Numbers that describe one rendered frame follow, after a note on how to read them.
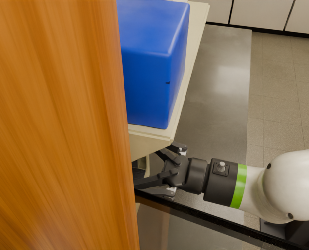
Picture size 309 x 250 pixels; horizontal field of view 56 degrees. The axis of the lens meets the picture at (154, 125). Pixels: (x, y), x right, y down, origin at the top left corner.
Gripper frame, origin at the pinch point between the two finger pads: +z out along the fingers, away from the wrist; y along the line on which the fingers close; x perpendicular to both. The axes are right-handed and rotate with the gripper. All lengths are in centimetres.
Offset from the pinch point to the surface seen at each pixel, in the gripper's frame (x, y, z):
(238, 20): 106, -294, -23
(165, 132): -30.6, 16.5, -15.3
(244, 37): 26, -109, -26
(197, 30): -30.6, -4.7, -14.6
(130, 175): -31.8, 23.1, -13.9
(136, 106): -33.3, 16.5, -12.2
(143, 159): 18.8, -14.0, -1.3
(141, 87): -35.9, 16.5, -12.9
